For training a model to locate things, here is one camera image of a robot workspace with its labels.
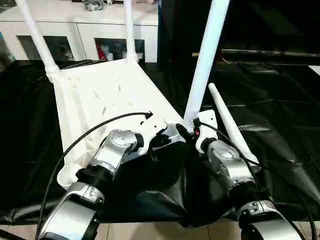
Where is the white plastic table top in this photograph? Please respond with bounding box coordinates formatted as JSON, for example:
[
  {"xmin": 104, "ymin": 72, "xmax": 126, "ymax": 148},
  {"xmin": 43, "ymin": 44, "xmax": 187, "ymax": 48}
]
[{"xmin": 48, "ymin": 58, "xmax": 188, "ymax": 191}]

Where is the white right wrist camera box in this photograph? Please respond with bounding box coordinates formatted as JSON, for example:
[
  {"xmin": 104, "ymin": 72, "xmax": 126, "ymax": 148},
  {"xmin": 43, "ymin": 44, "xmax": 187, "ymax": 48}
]
[{"xmin": 194, "ymin": 108, "xmax": 219, "ymax": 154}]

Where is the grey bundle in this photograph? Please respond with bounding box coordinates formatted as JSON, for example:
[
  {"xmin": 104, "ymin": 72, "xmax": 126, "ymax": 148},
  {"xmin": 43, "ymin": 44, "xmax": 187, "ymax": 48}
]
[{"xmin": 82, "ymin": 0, "xmax": 106, "ymax": 13}]

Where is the black speaker box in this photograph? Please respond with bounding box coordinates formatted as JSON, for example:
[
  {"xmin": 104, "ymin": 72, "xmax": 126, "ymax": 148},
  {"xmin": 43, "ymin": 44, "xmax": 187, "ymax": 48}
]
[{"xmin": 157, "ymin": 0, "xmax": 224, "ymax": 63}]

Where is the white plastic table leg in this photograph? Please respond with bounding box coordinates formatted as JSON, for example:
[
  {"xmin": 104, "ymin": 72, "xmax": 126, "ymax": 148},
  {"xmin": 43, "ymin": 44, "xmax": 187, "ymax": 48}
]
[
  {"xmin": 122, "ymin": 0, "xmax": 139, "ymax": 64},
  {"xmin": 183, "ymin": 0, "xmax": 231, "ymax": 131},
  {"xmin": 14, "ymin": 0, "xmax": 61, "ymax": 79},
  {"xmin": 207, "ymin": 83, "xmax": 261, "ymax": 174}
]

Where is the red packet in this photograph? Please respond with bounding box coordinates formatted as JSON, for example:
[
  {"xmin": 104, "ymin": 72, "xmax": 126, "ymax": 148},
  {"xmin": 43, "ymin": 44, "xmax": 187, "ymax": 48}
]
[{"xmin": 96, "ymin": 43, "xmax": 106, "ymax": 61}]

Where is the black plastic mat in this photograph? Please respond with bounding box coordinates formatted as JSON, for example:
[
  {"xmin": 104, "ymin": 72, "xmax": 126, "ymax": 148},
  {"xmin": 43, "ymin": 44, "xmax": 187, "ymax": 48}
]
[{"xmin": 0, "ymin": 58, "xmax": 320, "ymax": 229}]

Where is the black left camera cable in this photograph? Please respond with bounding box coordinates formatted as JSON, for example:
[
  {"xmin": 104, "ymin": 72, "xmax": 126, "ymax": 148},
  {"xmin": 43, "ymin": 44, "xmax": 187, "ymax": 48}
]
[{"xmin": 35, "ymin": 111, "xmax": 154, "ymax": 239}]

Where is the white glass-door cabinet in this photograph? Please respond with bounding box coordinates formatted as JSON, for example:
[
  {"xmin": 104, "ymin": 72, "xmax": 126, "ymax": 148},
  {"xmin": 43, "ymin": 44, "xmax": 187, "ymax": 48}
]
[{"xmin": 0, "ymin": 0, "xmax": 160, "ymax": 64}]

